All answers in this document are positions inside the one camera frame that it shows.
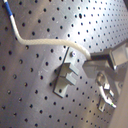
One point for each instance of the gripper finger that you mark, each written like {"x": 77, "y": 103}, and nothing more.
{"x": 104, "y": 75}
{"x": 115, "y": 56}

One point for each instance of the grey cable routing clip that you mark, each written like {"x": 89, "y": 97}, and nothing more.
{"x": 65, "y": 75}

